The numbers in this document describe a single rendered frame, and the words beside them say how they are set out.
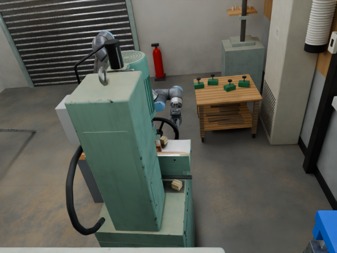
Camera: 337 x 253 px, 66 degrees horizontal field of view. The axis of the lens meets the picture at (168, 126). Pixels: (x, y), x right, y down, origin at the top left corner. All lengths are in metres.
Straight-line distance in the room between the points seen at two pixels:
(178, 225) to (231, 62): 2.54
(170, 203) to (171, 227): 0.14
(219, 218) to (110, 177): 1.41
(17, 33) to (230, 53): 3.40
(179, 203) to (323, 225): 0.70
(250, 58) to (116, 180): 2.76
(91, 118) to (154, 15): 3.48
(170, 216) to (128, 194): 0.32
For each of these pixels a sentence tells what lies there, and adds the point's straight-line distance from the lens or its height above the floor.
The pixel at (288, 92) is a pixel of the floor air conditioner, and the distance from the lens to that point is 2.65.
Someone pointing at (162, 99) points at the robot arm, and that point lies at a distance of 1.90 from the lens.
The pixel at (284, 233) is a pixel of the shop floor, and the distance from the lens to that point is 2.31.
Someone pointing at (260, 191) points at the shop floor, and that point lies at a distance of 2.52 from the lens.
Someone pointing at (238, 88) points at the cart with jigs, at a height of 0.53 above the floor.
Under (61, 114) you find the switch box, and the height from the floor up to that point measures 1.46.
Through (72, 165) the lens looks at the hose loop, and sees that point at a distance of 1.00.
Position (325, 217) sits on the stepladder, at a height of 1.16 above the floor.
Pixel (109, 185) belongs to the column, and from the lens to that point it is 1.10.
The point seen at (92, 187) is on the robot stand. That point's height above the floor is 0.21.
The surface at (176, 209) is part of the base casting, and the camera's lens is 1.37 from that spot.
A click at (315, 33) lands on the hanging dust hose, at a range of 2.29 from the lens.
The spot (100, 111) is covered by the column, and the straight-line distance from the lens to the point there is 0.86.
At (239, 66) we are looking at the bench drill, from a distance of 3.52.
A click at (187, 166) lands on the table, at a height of 0.87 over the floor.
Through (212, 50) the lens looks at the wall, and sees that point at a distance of 4.41.
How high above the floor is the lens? 1.90
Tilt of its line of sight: 36 degrees down
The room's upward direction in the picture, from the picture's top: 8 degrees counter-clockwise
